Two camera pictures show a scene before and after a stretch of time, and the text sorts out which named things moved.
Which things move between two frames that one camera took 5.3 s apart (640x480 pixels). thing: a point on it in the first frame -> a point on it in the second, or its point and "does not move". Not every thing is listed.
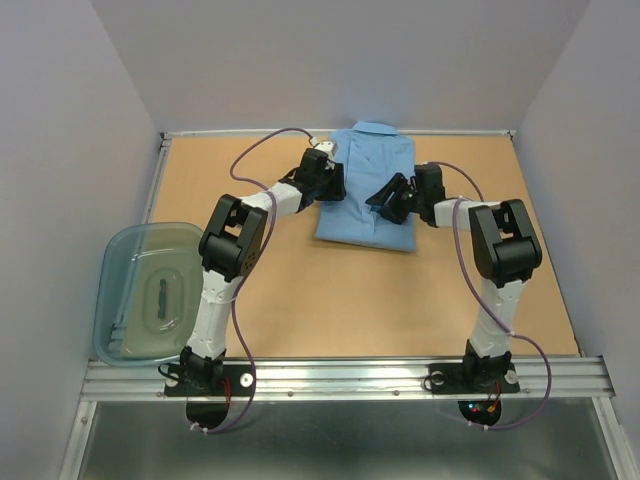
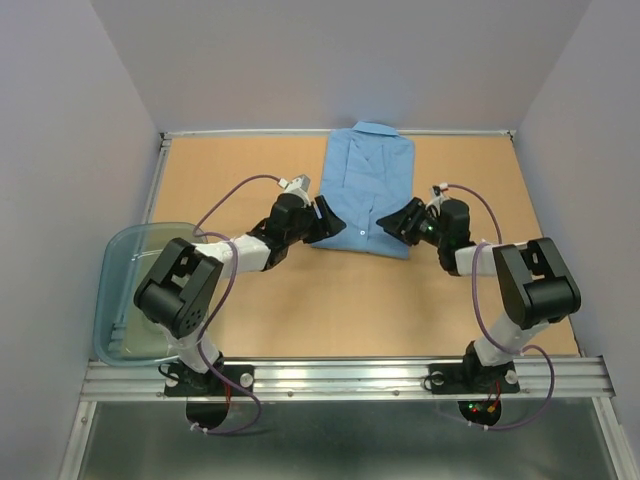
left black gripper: (335, 190) -> (329, 224)
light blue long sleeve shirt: (372, 154) does not move
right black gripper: (396, 183) -> (398, 225)
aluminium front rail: (321, 379) does not move
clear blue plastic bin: (147, 289) does not move
